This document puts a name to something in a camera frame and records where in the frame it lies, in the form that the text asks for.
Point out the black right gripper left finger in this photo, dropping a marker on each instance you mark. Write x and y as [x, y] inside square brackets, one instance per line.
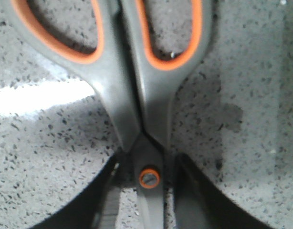
[96, 207]

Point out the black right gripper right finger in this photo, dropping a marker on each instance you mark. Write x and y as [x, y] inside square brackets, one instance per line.
[198, 204]

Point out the grey orange scissors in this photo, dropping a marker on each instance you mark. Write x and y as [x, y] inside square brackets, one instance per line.
[136, 88]

